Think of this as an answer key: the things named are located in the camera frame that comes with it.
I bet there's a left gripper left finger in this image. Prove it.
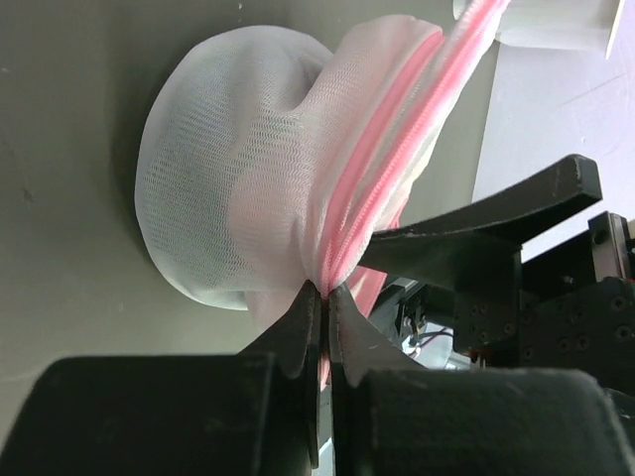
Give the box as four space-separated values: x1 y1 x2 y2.
239 281 322 381

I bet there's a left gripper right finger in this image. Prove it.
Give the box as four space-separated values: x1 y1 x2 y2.
327 285 422 388

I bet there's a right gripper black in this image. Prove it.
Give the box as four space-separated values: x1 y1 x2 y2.
360 155 634 395

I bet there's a pink white mesh laundry bag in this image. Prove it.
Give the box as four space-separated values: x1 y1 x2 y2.
134 1 507 327

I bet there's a pink bra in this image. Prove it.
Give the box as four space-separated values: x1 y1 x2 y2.
319 32 457 313

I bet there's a white plastic bin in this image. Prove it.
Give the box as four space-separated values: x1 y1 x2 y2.
451 0 626 60

